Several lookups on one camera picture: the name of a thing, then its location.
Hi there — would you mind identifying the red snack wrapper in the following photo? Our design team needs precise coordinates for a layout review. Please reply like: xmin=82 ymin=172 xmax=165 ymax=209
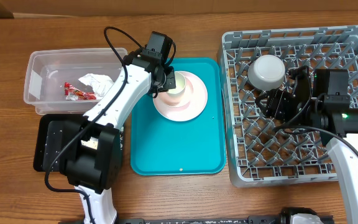
xmin=64 ymin=82 xmax=96 ymax=100

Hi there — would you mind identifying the white cup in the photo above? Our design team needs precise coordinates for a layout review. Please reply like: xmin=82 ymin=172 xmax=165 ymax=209
xmin=167 ymin=72 xmax=186 ymax=97

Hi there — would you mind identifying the large white plate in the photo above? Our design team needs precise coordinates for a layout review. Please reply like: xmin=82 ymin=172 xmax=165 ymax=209
xmin=153 ymin=71 xmax=208 ymax=122

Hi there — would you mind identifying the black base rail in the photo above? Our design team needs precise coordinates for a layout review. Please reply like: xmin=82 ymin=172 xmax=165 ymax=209
xmin=116 ymin=207 xmax=335 ymax=224

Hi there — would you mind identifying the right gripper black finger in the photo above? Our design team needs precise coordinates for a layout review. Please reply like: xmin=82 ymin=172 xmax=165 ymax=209
xmin=288 ymin=65 xmax=311 ymax=103
xmin=255 ymin=89 xmax=297 ymax=121

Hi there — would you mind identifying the teal plastic tray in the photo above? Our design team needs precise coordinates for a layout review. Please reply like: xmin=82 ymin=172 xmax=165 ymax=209
xmin=131 ymin=58 xmax=226 ymax=175

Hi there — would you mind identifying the grey dish rack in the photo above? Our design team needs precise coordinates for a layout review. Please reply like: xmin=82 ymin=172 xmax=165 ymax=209
xmin=218 ymin=25 xmax=358 ymax=187

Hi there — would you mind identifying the grey bowl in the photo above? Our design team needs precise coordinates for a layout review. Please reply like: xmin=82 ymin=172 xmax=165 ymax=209
xmin=247 ymin=55 xmax=285 ymax=91

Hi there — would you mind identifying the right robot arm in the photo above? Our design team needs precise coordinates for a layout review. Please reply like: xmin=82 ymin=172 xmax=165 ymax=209
xmin=250 ymin=66 xmax=358 ymax=223

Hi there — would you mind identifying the small pink plate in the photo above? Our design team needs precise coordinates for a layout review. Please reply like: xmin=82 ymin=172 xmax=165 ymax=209
xmin=158 ymin=78 xmax=193 ymax=108

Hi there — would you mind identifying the white napkin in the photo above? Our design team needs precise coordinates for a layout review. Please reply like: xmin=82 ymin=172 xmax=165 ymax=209
xmin=78 ymin=73 xmax=114 ymax=100

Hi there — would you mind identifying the clear plastic bin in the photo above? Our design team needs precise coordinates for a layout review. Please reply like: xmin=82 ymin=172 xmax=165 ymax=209
xmin=24 ymin=48 xmax=122 ymax=115

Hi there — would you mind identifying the black tray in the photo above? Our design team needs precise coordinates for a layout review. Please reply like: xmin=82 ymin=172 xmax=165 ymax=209
xmin=33 ymin=114 xmax=85 ymax=172

